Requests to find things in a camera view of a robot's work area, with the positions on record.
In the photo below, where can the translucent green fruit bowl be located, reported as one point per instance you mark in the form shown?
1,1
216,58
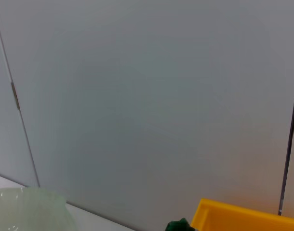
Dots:
29,209

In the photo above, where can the green plastic wrapper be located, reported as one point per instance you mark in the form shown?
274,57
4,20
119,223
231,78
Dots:
180,225

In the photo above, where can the yellow plastic bin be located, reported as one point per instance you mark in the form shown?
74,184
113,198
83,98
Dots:
245,219

